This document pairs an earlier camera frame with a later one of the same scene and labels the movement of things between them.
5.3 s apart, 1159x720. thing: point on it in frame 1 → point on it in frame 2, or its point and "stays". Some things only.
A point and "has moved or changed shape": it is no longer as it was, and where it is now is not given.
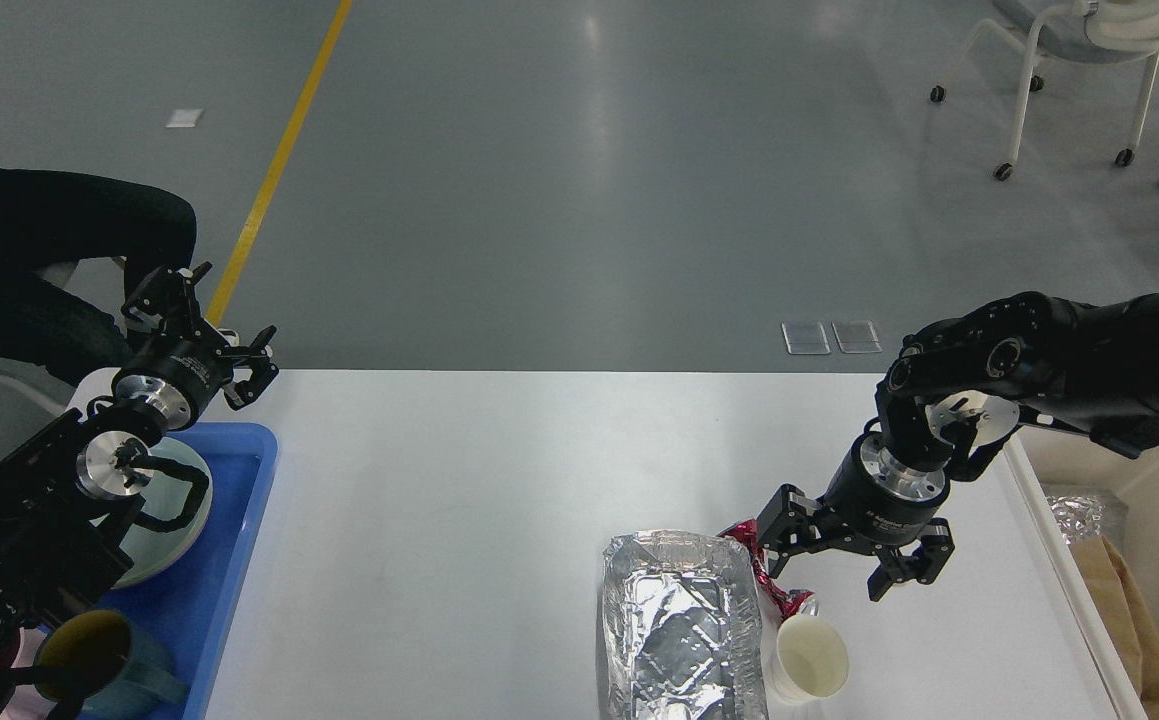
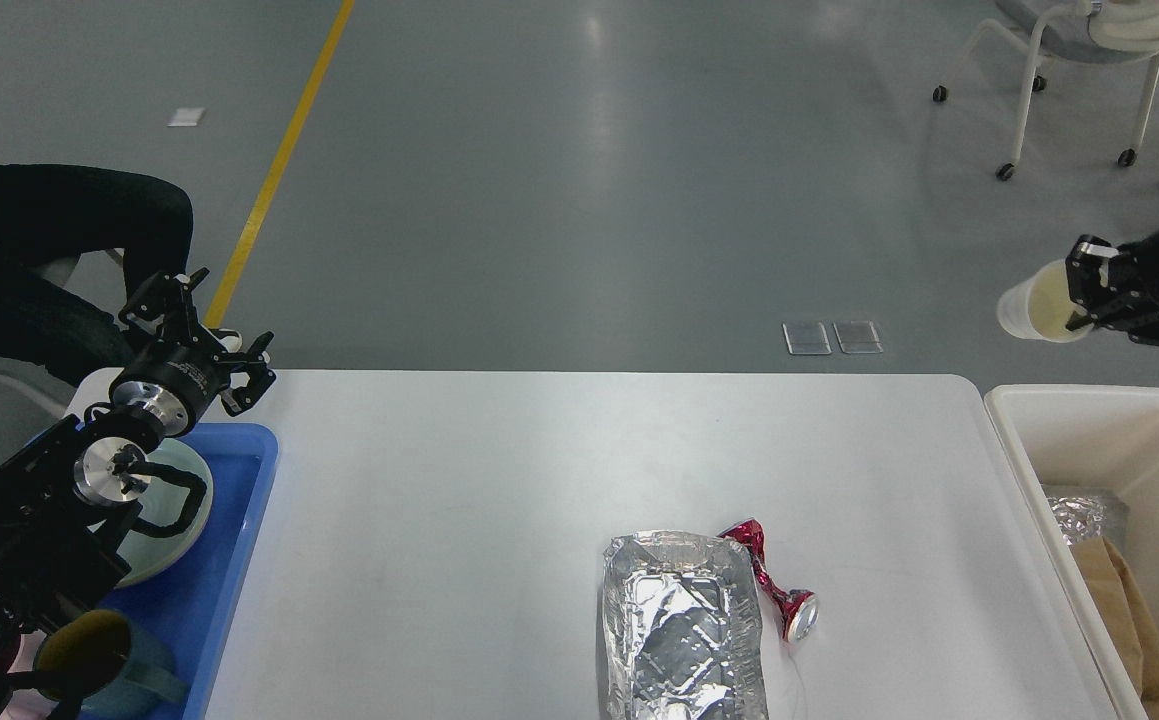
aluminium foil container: x=683 y=635 stays
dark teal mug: x=115 y=671 stays
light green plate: x=154 y=552 stays
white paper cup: x=809 y=660 has moved or changed shape
